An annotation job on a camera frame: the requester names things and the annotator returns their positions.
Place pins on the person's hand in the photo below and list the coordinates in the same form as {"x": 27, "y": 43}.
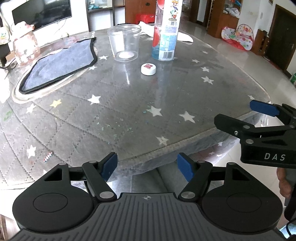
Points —
{"x": 284, "y": 185}

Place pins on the red plastic stool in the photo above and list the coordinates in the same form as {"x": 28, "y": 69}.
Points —
{"x": 146, "y": 18}

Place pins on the wooden glass display cabinet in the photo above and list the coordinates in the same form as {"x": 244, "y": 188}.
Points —
{"x": 103, "y": 14}

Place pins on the pink lidded clear jug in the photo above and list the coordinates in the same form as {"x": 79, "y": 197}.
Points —
{"x": 25, "y": 44}

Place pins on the grey star table cover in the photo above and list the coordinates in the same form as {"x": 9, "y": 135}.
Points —
{"x": 112, "y": 107}

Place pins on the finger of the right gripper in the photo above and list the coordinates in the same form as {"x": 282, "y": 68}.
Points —
{"x": 284, "y": 112}
{"x": 278, "y": 135}

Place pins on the clear plastic cup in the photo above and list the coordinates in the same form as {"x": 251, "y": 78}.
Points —
{"x": 124, "y": 41}

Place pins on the white bottle cap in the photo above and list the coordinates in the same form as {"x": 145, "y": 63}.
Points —
{"x": 148, "y": 69}

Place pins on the clear labelled drink bottle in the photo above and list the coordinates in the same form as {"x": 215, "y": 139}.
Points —
{"x": 167, "y": 19}

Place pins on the white crumpled towel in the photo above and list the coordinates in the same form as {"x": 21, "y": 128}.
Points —
{"x": 147, "y": 29}

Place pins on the blue cloth black trim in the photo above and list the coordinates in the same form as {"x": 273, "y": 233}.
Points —
{"x": 55, "y": 67}

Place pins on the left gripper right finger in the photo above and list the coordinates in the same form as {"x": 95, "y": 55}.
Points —
{"x": 196, "y": 174}

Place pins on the black flat television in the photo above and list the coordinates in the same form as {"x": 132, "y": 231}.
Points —
{"x": 41, "y": 13}

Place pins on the colourful baby play mat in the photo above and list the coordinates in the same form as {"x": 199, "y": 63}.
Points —
{"x": 241, "y": 38}

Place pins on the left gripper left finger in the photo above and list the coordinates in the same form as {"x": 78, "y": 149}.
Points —
{"x": 98, "y": 173}

